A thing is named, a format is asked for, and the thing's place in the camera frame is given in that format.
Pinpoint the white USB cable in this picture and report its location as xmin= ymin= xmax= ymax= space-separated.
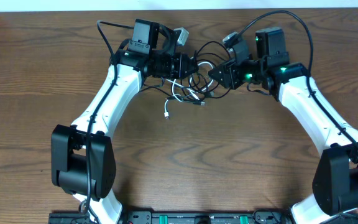
xmin=163 ymin=60 xmax=216 ymax=120

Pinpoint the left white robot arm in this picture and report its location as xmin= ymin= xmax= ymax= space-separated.
xmin=51 ymin=19 xmax=198 ymax=223

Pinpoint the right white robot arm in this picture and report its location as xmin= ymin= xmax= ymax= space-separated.
xmin=209 ymin=27 xmax=358 ymax=223

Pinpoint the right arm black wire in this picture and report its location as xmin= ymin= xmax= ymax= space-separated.
xmin=236 ymin=9 xmax=358 ymax=178

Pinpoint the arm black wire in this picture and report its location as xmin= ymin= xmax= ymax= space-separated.
xmin=236 ymin=9 xmax=358 ymax=178
xmin=78 ymin=20 xmax=136 ymax=224

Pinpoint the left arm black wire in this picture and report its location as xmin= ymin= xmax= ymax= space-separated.
xmin=78 ymin=20 xmax=136 ymax=224

